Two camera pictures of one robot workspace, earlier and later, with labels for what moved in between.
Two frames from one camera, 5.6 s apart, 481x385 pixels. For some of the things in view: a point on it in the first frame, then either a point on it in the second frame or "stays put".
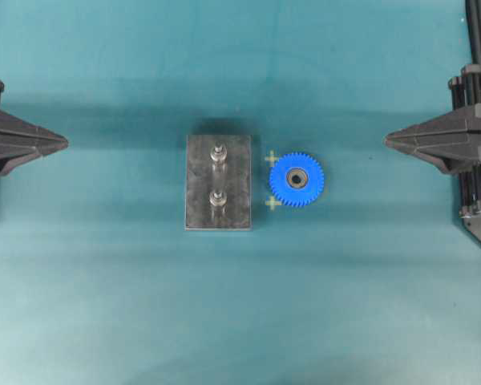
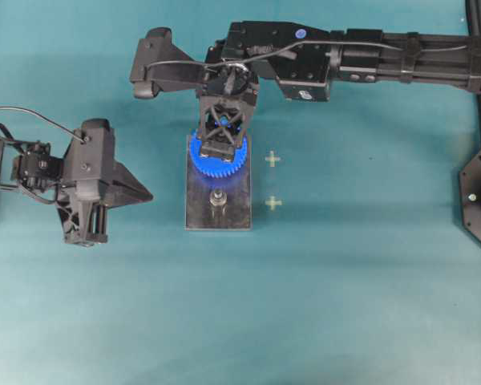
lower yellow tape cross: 272,203 stays put
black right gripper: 478,189 to 231,85
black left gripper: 2,158 to 86,191
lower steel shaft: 217,198 stays put
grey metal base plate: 232,176 stays put
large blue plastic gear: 296,179 to 216,168
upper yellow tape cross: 272,158 stays put
